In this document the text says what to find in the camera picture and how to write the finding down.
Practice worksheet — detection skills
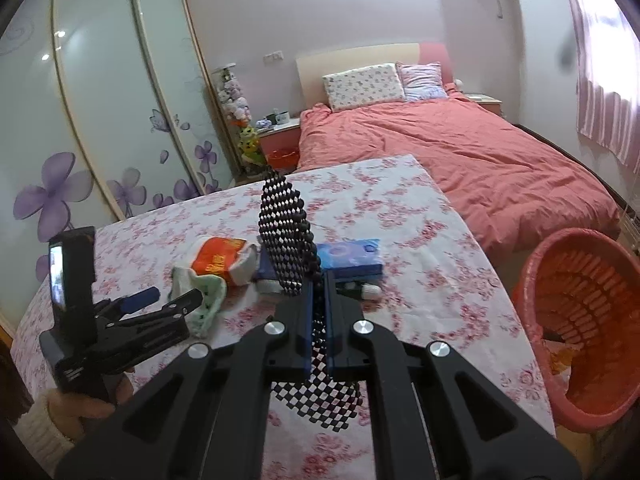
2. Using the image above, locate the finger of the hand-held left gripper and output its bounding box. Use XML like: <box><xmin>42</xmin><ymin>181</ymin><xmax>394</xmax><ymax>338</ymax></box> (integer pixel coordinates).
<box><xmin>92</xmin><ymin>287</ymin><xmax>162</xmax><ymax>318</ymax></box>
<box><xmin>97</xmin><ymin>287</ymin><xmax>205</xmax><ymax>376</ymax></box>

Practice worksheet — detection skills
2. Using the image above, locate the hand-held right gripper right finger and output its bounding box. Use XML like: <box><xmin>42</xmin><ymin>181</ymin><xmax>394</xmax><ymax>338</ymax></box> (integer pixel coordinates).
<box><xmin>325</xmin><ymin>272</ymin><xmax>583</xmax><ymax>480</ymax></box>

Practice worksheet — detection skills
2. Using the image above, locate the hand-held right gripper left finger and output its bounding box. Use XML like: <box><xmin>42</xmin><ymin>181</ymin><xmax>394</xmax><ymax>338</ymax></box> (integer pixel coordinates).
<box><xmin>55</xmin><ymin>272</ymin><xmax>326</xmax><ymax>480</ymax></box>

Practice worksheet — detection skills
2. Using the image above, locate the white green dotted sock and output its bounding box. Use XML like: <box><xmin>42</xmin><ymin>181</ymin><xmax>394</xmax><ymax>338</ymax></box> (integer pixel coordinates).
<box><xmin>170</xmin><ymin>267</ymin><xmax>228</xmax><ymax>338</ymax></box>

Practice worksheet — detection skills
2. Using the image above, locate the black white mesh cloth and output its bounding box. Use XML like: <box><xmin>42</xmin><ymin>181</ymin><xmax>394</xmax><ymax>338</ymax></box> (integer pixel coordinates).
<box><xmin>257</xmin><ymin>170</ymin><xmax>366</xmax><ymax>431</ymax></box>

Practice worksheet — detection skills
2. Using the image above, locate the red plastic laundry basket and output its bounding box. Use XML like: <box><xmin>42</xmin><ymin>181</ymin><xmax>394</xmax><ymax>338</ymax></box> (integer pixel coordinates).
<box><xmin>511</xmin><ymin>227</ymin><xmax>640</xmax><ymax>433</ymax></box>

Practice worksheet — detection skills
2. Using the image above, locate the person's left forearm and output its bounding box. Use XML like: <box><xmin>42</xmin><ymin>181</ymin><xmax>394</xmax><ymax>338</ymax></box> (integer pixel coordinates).
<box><xmin>15</xmin><ymin>390</ymin><xmax>76</xmax><ymax>476</ymax></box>

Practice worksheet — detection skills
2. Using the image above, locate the person's left hand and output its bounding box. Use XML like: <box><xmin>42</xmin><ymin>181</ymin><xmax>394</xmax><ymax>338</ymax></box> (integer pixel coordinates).
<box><xmin>47</xmin><ymin>367</ymin><xmax>136</xmax><ymax>421</ymax></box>

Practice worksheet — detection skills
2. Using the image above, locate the small white tube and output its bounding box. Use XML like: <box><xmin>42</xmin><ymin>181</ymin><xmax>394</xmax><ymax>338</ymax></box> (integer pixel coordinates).
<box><xmin>336</xmin><ymin>282</ymin><xmax>382</xmax><ymax>302</ymax></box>

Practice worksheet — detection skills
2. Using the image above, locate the blue tissue pack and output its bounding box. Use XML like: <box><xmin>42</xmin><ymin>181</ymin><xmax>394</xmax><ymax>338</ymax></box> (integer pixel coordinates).
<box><xmin>257</xmin><ymin>239</ymin><xmax>385</xmax><ymax>283</ymax></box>

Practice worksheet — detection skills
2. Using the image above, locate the red white snack packet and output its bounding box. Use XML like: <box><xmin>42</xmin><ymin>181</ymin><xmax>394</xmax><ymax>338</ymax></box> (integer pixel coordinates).
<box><xmin>192</xmin><ymin>236</ymin><xmax>261</xmax><ymax>286</ymax></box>

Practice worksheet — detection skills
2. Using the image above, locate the table with floral cloth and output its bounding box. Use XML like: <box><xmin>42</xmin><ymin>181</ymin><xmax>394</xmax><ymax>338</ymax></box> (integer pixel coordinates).
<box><xmin>10</xmin><ymin>154</ymin><xmax>558</xmax><ymax>480</ymax></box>

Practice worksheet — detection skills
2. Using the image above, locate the red plastic basin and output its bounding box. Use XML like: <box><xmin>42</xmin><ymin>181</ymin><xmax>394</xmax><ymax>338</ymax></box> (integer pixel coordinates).
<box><xmin>265</xmin><ymin>147</ymin><xmax>300</xmax><ymax>173</ymax></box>

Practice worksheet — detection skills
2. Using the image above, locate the yellow plush toy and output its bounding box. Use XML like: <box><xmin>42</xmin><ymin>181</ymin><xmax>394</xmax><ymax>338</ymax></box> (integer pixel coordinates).
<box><xmin>239</xmin><ymin>126</ymin><xmax>263</xmax><ymax>166</ymax></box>

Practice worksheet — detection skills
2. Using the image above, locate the pink white nightstand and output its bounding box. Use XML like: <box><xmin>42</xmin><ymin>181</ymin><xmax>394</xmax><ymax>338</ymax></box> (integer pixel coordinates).
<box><xmin>257</xmin><ymin>119</ymin><xmax>302</xmax><ymax>171</ymax></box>
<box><xmin>465</xmin><ymin>92</ymin><xmax>502</xmax><ymax>118</ymax></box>

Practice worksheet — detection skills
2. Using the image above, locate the flower print sliding wardrobe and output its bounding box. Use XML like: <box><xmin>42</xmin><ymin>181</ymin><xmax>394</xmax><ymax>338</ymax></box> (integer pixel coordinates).
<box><xmin>0</xmin><ymin>0</ymin><xmax>236</xmax><ymax>331</ymax></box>

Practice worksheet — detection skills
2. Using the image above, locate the hanging plush toy bunch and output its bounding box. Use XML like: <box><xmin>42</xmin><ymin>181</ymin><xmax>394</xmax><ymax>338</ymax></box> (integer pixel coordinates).
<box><xmin>212</xmin><ymin>63</ymin><xmax>251</xmax><ymax>128</ymax></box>

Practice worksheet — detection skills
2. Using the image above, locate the bed with pink duvet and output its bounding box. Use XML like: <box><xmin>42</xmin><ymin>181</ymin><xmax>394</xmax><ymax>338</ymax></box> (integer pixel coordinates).
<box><xmin>298</xmin><ymin>95</ymin><xmax>623</xmax><ymax>256</ymax></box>

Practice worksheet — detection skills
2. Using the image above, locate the floral print pillow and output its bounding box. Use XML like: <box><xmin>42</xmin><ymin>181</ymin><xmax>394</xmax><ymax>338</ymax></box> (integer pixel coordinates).
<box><xmin>321</xmin><ymin>62</ymin><xmax>407</xmax><ymax>112</ymax></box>

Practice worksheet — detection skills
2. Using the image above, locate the pink striped pillow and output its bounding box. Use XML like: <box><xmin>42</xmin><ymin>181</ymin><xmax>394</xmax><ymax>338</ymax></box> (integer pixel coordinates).
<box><xmin>396</xmin><ymin>61</ymin><xmax>448</xmax><ymax>101</ymax></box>

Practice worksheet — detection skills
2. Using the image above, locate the beige pink headboard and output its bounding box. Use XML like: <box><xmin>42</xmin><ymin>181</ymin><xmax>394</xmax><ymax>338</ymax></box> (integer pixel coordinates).
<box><xmin>295</xmin><ymin>42</ymin><xmax>453</xmax><ymax>111</ymax></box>

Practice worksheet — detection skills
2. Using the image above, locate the pink curtain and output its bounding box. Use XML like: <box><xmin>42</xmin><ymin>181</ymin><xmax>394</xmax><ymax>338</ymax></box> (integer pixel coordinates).
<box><xmin>555</xmin><ymin>0</ymin><xmax>640</xmax><ymax>173</ymax></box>

